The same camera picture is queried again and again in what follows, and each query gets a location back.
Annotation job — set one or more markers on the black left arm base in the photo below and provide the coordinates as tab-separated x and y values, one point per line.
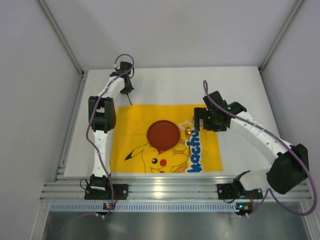
120	192

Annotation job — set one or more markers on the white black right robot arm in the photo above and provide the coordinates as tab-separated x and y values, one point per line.
288	163

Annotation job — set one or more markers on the gold spoon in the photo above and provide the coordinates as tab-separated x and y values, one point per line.
188	134

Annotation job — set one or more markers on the aluminium frame post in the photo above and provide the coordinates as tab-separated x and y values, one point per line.
294	12
60	35

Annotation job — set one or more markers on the red round plastic plate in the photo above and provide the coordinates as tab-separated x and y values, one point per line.
163	134

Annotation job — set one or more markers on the slotted grey cable duct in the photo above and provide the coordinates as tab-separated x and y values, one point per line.
150	207

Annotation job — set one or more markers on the aluminium mounting rail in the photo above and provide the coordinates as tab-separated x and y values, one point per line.
143	189

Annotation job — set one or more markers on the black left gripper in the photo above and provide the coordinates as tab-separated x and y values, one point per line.
127	90

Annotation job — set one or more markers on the right aluminium frame post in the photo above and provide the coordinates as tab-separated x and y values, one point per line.
294	12

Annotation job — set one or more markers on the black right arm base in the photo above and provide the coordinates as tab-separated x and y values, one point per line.
230	191

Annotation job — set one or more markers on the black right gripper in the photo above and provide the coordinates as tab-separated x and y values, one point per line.
198	116

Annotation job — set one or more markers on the yellow Pikachu cloth placemat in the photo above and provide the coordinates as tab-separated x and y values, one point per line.
133	154

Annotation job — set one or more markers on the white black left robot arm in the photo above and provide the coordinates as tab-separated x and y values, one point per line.
102	110

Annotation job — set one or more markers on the left aluminium frame post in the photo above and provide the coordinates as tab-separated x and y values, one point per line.
60	35

